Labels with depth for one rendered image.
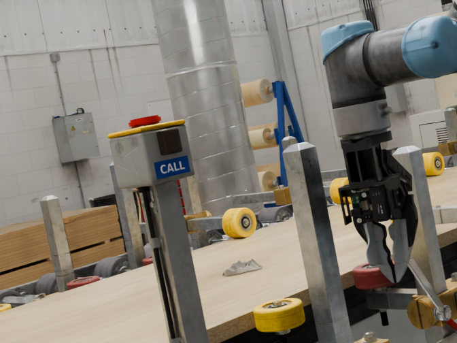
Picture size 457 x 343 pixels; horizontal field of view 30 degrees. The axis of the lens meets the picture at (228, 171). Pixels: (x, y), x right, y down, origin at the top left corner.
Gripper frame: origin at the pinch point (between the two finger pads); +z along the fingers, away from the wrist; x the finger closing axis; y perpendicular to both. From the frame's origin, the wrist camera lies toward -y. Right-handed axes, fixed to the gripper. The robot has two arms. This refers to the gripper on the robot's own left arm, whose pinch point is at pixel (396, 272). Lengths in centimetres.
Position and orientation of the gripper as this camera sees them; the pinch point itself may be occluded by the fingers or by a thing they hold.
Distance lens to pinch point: 124.1
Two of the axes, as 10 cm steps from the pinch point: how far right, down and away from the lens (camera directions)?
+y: -4.5, 1.4, -8.8
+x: 8.7, -1.5, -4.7
